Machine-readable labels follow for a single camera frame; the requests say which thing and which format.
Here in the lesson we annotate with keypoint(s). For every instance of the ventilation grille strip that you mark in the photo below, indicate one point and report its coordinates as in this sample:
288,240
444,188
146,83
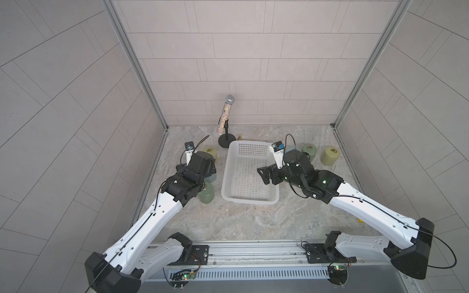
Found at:
260,273

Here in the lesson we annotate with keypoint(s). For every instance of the yellow tea canister back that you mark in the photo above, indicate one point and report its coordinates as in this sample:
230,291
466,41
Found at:
330,156

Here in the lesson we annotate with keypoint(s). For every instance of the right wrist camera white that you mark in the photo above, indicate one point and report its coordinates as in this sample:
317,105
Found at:
277,149

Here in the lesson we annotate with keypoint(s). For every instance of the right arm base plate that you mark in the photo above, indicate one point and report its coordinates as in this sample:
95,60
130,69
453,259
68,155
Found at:
318,253

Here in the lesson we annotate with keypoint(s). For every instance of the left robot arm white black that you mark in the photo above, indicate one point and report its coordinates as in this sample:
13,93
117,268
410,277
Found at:
174,194

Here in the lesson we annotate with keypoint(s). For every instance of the left circuit board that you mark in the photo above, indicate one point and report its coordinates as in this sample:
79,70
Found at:
181,278

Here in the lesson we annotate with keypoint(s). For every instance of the circuit board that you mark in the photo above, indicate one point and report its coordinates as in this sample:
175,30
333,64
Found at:
181,278
338,275

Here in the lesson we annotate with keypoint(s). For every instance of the right circuit board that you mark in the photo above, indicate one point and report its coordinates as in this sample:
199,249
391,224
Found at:
338,275

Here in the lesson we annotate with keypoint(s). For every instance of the glitter microphone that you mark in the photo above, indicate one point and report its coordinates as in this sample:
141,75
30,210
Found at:
229,101

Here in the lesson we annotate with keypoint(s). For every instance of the white plastic perforated basket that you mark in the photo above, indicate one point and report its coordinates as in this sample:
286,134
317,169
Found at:
241,182

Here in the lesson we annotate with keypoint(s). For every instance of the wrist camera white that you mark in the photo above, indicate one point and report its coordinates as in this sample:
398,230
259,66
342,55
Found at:
189,150
277,149

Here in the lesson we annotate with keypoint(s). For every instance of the dark green tea canister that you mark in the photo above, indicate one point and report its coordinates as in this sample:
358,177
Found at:
310,150

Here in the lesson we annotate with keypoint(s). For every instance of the aluminium mounting rail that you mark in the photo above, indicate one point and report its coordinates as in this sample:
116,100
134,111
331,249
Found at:
256,252

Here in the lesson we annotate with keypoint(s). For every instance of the yellow-green tea canister front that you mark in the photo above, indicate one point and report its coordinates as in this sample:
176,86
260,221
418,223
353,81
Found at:
212,151

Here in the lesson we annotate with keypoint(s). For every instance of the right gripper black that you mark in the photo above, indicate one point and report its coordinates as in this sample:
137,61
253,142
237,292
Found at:
273,169

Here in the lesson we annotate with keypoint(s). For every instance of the black microphone stand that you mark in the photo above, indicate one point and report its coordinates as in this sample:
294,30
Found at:
225,139

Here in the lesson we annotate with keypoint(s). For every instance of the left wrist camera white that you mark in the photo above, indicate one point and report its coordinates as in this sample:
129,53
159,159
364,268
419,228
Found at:
189,150

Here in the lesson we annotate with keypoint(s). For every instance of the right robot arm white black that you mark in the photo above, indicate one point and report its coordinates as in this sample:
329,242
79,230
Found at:
404,241

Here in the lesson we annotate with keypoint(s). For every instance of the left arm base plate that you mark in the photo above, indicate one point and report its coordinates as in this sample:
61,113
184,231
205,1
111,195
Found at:
197,255

